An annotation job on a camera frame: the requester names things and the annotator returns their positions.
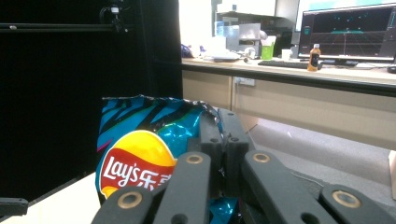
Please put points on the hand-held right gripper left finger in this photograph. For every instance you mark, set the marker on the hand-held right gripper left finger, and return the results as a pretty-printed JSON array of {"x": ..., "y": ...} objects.
[{"x": 214, "y": 174}]

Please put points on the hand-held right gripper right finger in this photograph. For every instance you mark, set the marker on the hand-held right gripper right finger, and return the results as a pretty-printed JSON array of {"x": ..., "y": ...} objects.
[{"x": 233, "y": 168}]

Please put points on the blue potato chip bag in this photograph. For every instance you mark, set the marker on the blue potato chip bag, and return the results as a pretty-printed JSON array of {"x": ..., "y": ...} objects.
[{"x": 140, "y": 124}]

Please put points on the beige office desk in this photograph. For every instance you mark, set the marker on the beige office desk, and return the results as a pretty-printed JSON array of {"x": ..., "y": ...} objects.
[{"x": 311, "y": 102}]

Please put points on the black keyboard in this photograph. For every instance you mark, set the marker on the black keyboard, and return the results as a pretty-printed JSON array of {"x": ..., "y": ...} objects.
[{"x": 286, "y": 64}]

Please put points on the white bundle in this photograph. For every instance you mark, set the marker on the white bundle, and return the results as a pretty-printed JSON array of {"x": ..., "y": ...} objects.
[{"x": 218, "y": 49}]

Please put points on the green cup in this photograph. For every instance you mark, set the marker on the green cup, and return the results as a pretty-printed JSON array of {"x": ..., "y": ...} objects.
[{"x": 267, "y": 51}]

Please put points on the white cup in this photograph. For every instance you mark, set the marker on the white cup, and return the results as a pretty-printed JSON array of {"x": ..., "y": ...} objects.
[{"x": 286, "y": 54}]

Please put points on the grey machine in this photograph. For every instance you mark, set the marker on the grey machine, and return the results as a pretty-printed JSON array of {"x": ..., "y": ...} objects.
[{"x": 246, "y": 34}]

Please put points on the brown drink bottle black label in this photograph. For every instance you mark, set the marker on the brown drink bottle black label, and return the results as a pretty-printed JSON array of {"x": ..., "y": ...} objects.
[{"x": 313, "y": 59}]

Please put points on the black computer monitor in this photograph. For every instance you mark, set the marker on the black computer monitor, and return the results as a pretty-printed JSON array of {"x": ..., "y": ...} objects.
[{"x": 348, "y": 28}]

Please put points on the black curtain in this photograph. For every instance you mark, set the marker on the black curtain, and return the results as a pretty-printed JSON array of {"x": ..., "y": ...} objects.
[{"x": 46, "y": 93}]

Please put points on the black computer mouse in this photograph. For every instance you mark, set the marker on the black computer mouse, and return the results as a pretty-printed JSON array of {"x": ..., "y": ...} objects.
[{"x": 392, "y": 69}]

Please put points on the black horizontal bar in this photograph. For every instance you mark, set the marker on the black horizontal bar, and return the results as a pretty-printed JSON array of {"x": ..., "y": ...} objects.
[{"x": 46, "y": 27}]

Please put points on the white wall socket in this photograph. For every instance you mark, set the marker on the white wall socket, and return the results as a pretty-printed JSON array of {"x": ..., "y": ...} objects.
[{"x": 245, "y": 81}]

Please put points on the small camera on clamp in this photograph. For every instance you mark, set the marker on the small camera on clamp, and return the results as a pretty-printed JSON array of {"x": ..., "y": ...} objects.
[{"x": 115, "y": 15}]

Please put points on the black metal bracket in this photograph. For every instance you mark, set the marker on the black metal bracket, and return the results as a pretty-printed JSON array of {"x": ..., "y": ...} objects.
[{"x": 12, "y": 206}]

